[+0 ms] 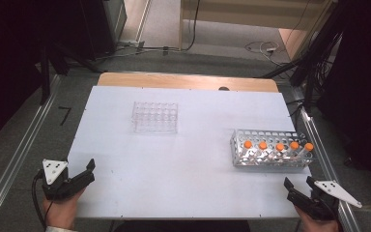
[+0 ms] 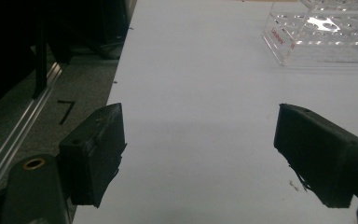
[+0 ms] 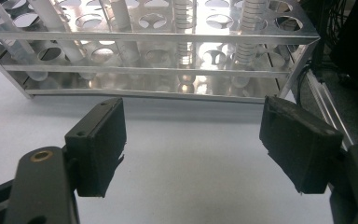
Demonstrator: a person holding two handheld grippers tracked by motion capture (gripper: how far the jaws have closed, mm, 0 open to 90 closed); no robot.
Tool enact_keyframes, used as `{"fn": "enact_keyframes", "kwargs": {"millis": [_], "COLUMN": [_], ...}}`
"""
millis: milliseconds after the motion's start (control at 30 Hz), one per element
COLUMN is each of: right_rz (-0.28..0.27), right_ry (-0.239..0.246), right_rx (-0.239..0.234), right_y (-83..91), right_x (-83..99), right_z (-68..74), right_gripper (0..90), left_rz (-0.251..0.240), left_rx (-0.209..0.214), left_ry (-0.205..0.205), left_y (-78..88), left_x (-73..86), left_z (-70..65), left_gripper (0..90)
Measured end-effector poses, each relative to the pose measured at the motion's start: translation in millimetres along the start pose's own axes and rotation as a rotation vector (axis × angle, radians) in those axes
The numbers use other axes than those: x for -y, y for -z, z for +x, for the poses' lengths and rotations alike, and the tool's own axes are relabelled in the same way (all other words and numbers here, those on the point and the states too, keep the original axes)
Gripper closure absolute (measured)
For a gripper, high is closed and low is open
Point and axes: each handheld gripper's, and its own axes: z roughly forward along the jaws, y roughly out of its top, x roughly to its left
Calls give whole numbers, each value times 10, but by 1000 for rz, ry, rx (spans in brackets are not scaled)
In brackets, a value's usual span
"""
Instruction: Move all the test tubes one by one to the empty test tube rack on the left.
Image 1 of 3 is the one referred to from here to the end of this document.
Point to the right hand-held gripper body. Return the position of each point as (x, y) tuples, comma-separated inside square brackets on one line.
[(330, 191)]

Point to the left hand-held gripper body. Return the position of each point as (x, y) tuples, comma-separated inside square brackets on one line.
[(54, 170)]

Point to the metal tube rack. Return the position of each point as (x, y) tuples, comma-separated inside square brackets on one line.
[(270, 135)]

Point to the clear plastic tube rack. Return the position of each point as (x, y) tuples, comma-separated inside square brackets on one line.
[(154, 117)]

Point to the person's right hand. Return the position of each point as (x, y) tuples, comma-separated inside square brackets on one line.
[(319, 225)]

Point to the person's left hand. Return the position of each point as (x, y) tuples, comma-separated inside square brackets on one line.
[(61, 214)]

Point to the black metal stand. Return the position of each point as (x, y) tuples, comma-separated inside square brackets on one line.
[(45, 74)]

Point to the white board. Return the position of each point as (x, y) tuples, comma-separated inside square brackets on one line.
[(186, 180)]

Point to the person's dark clothing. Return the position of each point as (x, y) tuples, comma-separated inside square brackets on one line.
[(180, 226)]

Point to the grey power strip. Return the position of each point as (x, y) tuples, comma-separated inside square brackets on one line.
[(130, 43)]

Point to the black cabinet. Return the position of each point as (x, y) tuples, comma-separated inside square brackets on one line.
[(99, 25)]

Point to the light wooden furniture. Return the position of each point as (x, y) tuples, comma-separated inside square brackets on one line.
[(254, 13)]

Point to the aluminium floor rail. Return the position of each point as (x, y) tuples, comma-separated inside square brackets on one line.
[(319, 151), (19, 154)]

